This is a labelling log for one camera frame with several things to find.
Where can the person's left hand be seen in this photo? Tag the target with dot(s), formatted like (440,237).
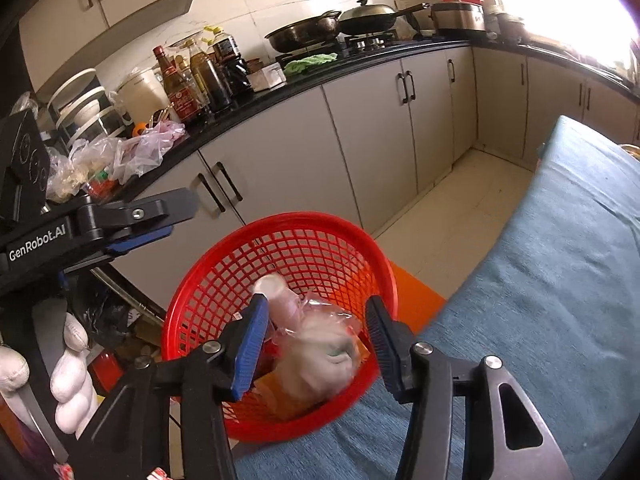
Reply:
(70,380)

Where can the silver electric cooker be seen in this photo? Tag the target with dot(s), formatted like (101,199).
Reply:
(457,17)

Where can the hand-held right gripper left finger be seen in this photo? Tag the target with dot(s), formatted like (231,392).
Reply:
(250,350)

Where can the green cloth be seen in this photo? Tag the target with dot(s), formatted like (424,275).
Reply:
(310,62)

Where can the white plastic jar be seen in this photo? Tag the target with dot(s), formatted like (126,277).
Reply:
(142,92)

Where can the row of condiment bottles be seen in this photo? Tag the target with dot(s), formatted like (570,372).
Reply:
(190,85)

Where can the small white box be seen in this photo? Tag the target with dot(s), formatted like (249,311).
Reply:
(267,77)

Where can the kitchen window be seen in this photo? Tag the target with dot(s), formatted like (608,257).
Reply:
(565,0)

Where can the orange plastic stool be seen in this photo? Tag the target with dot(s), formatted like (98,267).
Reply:
(415,285)

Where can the orange cardboard box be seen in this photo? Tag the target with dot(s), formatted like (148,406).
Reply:
(272,392)

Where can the clear bag of food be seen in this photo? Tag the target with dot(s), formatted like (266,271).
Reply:
(82,170)

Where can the gas stove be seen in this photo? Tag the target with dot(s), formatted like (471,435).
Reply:
(370,42)

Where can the red white printed scrap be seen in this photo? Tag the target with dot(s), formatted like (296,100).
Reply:
(157,474)

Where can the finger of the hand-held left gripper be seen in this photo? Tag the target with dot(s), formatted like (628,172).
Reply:
(150,207)
(137,242)

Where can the yellow plastic bag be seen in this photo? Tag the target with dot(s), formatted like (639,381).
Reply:
(631,151)

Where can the red mesh plastic basket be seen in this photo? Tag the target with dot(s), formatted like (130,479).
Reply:
(300,240)

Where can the pink plastic bag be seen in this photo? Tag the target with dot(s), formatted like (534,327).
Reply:
(150,147)

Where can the black wok with lid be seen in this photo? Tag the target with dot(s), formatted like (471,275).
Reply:
(367,17)

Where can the dark frying pan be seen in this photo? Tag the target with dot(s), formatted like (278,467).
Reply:
(300,32)

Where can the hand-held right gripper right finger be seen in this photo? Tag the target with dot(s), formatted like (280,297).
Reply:
(385,350)

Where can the black plastic bag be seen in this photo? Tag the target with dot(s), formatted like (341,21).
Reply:
(105,315)

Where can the stack of metal pots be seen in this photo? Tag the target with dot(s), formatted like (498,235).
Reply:
(507,25)

